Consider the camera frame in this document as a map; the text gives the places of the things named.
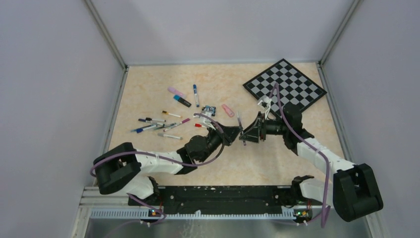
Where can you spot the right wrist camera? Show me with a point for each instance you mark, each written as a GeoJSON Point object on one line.
{"type": "Point", "coordinates": [265, 103]}

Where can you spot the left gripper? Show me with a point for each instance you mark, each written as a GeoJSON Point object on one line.
{"type": "Point", "coordinates": [230, 133]}

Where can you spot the blue owl eraser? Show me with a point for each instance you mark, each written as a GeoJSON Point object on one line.
{"type": "Point", "coordinates": [210, 109]}

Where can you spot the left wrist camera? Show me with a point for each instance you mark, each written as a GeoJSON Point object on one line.
{"type": "Point", "coordinates": [205, 119]}

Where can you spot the yellow cap white marker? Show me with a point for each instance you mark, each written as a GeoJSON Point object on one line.
{"type": "Point", "coordinates": [171, 114]}

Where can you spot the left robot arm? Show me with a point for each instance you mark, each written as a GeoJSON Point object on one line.
{"type": "Point", "coordinates": [128, 170]}

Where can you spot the black grey chessboard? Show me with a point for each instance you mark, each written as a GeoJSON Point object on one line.
{"type": "Point", "coordinates": [295, 87]}

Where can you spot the black cap white marker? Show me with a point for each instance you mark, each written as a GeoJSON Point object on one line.
{"type": "Point", "coordinates": [155, 120]}

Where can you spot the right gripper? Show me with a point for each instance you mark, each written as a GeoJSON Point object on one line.
{"type": "Point", "coordinates": [253, 133]}

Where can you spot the grey cap white marker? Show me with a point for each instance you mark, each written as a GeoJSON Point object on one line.
{"type": "Point", "coordinates": [169, 136]}

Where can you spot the blue black highlighter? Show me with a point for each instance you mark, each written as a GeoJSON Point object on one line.
{"type": "Point", "coordinates": [182, 101]}

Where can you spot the grey cable duct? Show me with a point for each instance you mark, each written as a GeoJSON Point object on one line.
{"type": "Point", "coordinates": [140, 213]}

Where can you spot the blue cap whiteboard marker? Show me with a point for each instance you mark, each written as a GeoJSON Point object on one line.
{"type": "Point", "coordinates": [196, 95]}

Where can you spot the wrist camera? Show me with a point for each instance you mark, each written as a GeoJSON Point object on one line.
{"type": "Point", "coordinates": [265, 103]}
{"type": "Point", "coordinates": [205, 119]}

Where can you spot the pink highlighter pen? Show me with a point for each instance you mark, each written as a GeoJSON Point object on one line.
{"type": "Point", "coordinates": [228, 111]}

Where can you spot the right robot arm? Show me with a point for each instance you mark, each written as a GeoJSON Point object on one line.
{"type": "Point", "coordinates": [349, 188]}

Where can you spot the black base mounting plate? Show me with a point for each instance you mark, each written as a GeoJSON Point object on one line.
{"type": "Point", "coordinates": [226, 200]}

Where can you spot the magenta cap white marker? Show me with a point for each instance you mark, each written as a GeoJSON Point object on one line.
{"type": "Point", "coordinates": [176, 124]}

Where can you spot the light pink highlighter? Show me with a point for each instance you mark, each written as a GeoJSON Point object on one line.
{"type": "Point", "coordinates": [176, 92]}

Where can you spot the purple pen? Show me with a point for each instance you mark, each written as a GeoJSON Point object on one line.
{"type": "Point", "coordinates": [241, 127]}

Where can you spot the blue cap pen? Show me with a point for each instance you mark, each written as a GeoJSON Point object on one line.
{"type": "Point", "coordinates": [141, 129]}

